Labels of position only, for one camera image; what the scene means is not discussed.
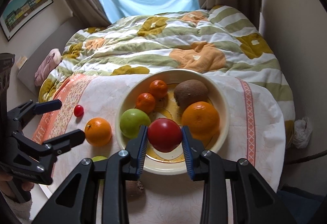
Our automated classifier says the person's left forearm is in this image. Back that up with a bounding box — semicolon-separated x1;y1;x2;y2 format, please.
0;193;32;224

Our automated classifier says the brown kiwi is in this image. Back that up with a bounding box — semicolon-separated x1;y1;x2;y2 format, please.
127;180;145;197
174;79;208;112

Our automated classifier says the cream yellow bowl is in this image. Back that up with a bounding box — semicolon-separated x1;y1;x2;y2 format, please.
115;69;230;173

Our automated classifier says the small mandarin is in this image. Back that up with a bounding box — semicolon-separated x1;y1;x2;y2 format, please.
149;80;168;99
136;93;156;114

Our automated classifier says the black curved bar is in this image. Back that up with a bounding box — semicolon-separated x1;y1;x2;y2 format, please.
285;149;327;166

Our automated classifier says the person's dark blue trouser leg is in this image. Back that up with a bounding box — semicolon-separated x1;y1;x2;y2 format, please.
277;187;327;224

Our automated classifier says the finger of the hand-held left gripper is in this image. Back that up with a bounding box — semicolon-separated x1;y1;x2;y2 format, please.
11;129;86;155
8;100;62;127

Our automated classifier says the dark upright pole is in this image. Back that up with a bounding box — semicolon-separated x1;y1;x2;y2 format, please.
258;0;263;33

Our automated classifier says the person's left hand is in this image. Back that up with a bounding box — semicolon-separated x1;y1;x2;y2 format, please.
0;170;34;192

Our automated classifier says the grey headboard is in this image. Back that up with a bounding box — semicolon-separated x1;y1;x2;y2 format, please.
17;18;85;97

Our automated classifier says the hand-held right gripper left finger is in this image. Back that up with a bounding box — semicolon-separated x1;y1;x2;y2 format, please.
42;125;149;224

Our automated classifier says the large orange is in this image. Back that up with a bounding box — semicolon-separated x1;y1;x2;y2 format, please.
84;117;112;147
181;101;220;141

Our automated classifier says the framed house picture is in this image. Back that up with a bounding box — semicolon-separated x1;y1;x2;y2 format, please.
0;0;54;42

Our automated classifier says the white pink floral tablecloth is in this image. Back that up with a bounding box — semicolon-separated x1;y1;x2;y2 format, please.
32;69;286;224

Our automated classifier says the floral striped duvet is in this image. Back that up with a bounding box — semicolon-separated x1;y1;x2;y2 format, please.
38;5;295;148

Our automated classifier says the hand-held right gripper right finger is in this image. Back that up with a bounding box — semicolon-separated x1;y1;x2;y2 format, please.
181;125;297;224

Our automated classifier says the white crumpled plastic bag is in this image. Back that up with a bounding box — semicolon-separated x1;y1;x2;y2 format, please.
292;116;312;149

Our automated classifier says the pink cloth bundle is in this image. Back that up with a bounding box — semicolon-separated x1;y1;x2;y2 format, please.
34;48;62;86

